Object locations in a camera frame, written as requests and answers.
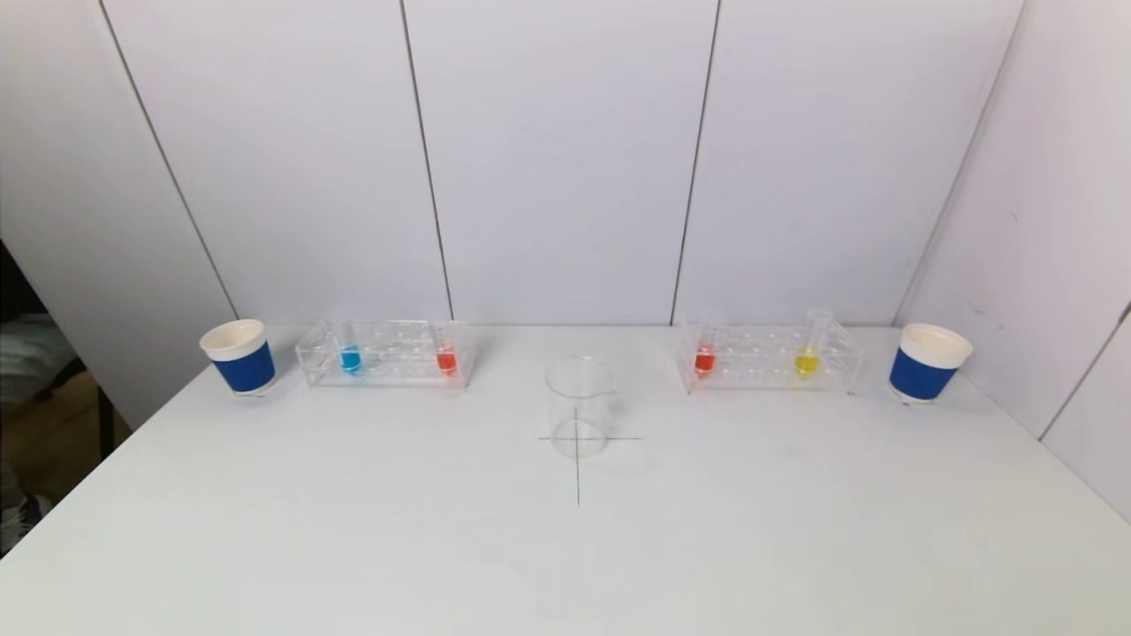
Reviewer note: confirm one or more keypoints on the test tube with red pigment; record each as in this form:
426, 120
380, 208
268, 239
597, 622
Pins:
446, 360

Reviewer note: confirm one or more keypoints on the person in grey trousers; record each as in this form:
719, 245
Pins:
35, 349

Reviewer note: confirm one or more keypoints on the test tube with blue pigment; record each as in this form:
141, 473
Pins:
350, 359

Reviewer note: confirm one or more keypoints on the clear graduated plastic test tube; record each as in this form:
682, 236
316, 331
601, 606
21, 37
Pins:
704, 360

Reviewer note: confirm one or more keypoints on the blue white paper cup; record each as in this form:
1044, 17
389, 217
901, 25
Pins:
243, 369
919, 375

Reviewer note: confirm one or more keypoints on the test tube with yellow pigment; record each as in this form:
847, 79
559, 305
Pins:
806, 362

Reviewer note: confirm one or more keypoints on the clear acrylic test tube rack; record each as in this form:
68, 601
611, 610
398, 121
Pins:
760, 358
398, 353

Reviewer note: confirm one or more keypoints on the clear glass beaker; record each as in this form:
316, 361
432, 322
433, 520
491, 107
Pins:
579, 415

